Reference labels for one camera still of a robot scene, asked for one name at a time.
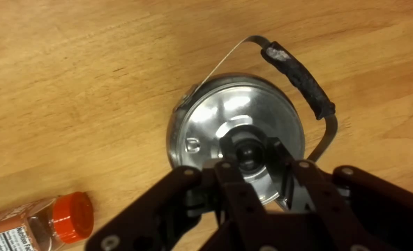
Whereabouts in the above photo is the spice bottle with orange cap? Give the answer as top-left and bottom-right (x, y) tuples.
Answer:
(0, 191), (97, 251)

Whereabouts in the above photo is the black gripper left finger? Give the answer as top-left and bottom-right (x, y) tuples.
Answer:
(84, 135), (270, 251)

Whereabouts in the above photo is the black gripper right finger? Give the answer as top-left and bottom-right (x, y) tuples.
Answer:
(271, 136), (413, 251)

